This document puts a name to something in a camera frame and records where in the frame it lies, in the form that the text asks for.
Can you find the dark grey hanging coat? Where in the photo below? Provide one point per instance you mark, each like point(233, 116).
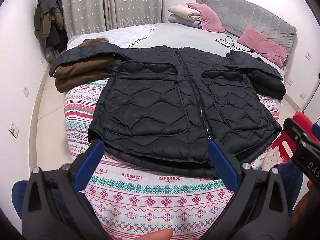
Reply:
point(45, 7)

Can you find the pink velvet pillow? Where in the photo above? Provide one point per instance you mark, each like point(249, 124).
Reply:
point(262, 45)
point(207, 17)

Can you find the black quilted jacket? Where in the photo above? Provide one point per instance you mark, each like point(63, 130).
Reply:
point(160, 100)

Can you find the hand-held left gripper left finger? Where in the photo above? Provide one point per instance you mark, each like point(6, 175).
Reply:
point(87, 166)

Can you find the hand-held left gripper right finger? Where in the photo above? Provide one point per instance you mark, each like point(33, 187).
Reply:
point(222, 162)

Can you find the white wall socket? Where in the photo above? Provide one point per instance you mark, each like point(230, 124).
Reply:
point(302, 95)
point(308, 55)
point(13, 130)
point(25, 91)
point(290, 81)

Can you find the person's left hand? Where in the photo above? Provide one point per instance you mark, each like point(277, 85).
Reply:
point(157, 235)

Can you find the grey padded headboard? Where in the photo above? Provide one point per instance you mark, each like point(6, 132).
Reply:
point(250, 12)

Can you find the grey folded blanket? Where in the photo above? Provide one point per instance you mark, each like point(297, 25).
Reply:
point(183, 22)

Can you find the blue cloth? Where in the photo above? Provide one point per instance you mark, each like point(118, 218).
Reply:
point(291, 180)
point(17, 197)

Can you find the beige folded blanket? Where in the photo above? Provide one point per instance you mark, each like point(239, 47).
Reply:
point(182, 11)

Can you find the black folded garment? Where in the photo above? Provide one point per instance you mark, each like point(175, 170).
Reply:
point(271, 85)

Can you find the patterned knit-print blanket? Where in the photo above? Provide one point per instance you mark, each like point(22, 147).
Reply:
point(150, 200)

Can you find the white fringed throw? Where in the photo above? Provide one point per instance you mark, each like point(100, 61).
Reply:
point(120, 36)

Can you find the brown folded coat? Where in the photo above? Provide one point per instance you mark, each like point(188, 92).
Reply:
point(82, 72)

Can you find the red plastic stool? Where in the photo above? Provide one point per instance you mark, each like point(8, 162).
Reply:
point(300, 121)

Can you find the bed with grey sheet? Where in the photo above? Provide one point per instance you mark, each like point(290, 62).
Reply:
point(190, 33)

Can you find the olive green hanging coat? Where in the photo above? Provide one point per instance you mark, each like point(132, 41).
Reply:
point(56, 20)

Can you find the grey star-print curtain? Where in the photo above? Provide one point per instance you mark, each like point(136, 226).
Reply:
point(107, 2)

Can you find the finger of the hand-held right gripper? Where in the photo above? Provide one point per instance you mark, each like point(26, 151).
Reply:
point(316, 131)
point(293, 132)

